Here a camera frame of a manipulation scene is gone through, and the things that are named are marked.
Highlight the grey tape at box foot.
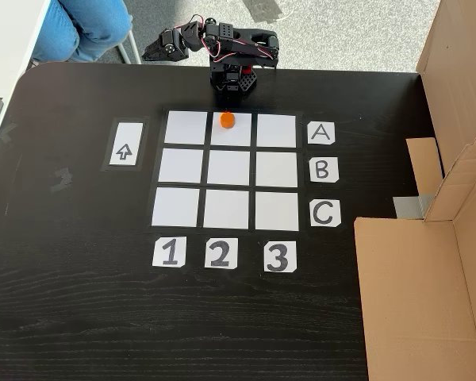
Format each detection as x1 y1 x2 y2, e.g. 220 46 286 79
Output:
392 193 438 221

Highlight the white metal chair leg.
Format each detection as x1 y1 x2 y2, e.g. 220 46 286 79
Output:
118 27 143 66

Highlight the white arrow paper sheet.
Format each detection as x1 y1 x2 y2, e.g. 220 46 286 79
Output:
108 121 145 167

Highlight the paper sheet number 2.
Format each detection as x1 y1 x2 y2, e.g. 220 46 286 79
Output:
204 237 240 270

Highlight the paper sheet letter C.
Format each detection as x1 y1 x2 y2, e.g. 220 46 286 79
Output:
309 198 343 229

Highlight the paper sheet letter A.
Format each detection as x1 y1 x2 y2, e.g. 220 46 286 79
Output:
306 121 336 145

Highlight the white nine-square grid sheet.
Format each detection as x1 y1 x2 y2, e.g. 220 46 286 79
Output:
149 109 305 233

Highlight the paper sheet number 3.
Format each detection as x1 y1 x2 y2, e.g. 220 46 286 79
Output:
263 240 298 274

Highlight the large brown cardboard box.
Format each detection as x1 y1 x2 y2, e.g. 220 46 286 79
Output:
352 0 476 381

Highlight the grey tape on floor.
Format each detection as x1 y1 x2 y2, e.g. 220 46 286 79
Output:
243 0 286 24

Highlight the paper sheet letter B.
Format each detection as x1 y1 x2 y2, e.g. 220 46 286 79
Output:
309 156 340 184

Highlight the paper sheet number 1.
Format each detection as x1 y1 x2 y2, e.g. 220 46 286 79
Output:
152 236 188 268

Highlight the white desk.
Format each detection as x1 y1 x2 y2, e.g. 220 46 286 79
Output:
0 0 61 167

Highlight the person's leg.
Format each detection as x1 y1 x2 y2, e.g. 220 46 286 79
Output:
30 0 134 64

